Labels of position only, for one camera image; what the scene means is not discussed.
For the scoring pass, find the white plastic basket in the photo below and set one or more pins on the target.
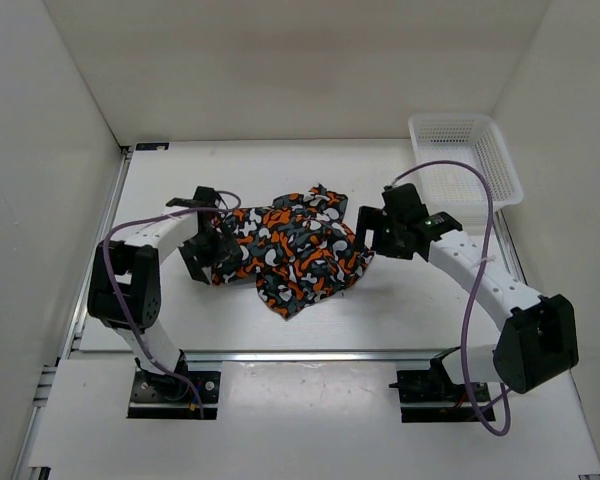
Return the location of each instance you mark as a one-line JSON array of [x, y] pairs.
[[452, 140]]

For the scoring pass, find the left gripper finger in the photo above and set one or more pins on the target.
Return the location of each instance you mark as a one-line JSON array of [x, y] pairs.
[[195, 270], [229, 258]]

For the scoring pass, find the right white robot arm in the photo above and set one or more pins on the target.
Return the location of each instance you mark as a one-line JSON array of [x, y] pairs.
[[538, 339]]

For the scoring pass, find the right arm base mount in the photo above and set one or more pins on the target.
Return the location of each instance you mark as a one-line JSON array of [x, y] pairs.
[[424, 398]]

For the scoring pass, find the orange camouflage shorts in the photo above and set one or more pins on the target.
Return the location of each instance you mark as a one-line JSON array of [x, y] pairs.
[[298, 250]]

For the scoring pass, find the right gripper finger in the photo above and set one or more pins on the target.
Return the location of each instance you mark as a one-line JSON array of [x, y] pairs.
[[368, 219], [364, 245]]

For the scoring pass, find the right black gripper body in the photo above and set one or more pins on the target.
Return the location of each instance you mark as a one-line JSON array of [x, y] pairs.
[[389, 242]]

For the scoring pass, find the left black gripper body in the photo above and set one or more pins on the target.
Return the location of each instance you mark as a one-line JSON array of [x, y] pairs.
[[210, 242]]

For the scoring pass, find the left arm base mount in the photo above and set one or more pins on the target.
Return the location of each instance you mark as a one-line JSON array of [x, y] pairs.
[[159, 397]]

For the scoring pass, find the aluminium front rail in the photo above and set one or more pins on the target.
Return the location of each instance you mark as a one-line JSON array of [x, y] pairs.
[[391, 355]]

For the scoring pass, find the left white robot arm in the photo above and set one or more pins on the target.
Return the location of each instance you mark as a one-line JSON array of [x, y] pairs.
[[125, 285]]

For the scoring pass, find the aluminium right side rail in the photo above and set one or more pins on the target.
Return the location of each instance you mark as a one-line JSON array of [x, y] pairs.
[[507, 247]]

